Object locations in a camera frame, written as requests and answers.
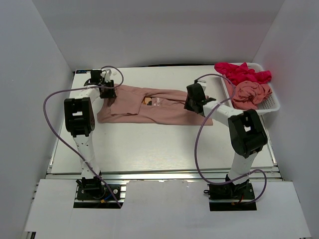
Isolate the magenta t shirt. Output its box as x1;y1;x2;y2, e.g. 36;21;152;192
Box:
214;62;272;86

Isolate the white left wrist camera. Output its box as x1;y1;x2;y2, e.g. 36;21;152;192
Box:
101;69;112;82

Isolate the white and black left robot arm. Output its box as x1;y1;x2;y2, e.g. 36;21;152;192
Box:
64;69;116;199

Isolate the dusty pink t shirt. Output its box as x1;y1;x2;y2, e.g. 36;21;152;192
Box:
97;85;204;125

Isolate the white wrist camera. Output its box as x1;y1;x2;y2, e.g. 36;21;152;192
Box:
194;79;207;92
101;69;112;82

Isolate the black xdof label sticker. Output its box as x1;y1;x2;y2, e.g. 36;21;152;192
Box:
75;69;91;74

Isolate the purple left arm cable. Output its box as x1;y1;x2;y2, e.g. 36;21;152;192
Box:
42;65;125;207

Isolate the coral pink t shirt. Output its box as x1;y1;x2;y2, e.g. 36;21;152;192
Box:
232;81;272;110

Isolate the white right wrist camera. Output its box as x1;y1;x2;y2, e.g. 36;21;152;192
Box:
194;79;207;92

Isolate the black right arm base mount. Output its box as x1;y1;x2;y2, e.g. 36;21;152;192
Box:
203;183;257;212

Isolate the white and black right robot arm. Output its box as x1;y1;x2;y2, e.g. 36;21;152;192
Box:
184;83;268;199

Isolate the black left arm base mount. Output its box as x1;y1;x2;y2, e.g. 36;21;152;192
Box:
73;184;126;209

